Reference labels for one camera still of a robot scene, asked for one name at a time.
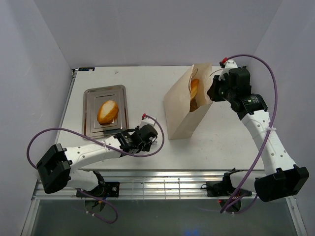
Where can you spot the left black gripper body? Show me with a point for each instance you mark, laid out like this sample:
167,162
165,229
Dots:
145,147

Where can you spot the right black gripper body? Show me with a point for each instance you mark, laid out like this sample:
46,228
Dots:
221,92

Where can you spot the long baguette bread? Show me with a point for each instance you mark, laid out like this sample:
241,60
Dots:
193,88

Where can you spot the beige paper bag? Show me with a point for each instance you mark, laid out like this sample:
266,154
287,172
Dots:
181,123

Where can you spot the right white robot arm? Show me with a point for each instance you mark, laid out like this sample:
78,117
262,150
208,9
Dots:
282,177

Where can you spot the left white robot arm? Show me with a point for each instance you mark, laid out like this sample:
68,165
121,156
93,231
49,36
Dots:
62,167

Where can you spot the oval bread loaf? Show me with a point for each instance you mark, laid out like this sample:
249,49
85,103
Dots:
107,112

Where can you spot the metal tray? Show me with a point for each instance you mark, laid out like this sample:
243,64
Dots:
92,101

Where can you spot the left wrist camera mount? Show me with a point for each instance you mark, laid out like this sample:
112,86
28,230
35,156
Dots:
147,121

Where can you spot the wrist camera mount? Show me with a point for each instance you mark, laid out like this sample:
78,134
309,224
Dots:
226,65
147,121

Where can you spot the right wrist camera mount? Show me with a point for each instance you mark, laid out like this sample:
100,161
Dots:
226,65

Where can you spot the aluminium frame rail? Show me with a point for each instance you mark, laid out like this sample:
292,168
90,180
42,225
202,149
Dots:
161,185

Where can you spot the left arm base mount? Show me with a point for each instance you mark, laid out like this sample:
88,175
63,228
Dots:
107,189

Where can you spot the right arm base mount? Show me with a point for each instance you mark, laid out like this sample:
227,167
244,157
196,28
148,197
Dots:
217,189

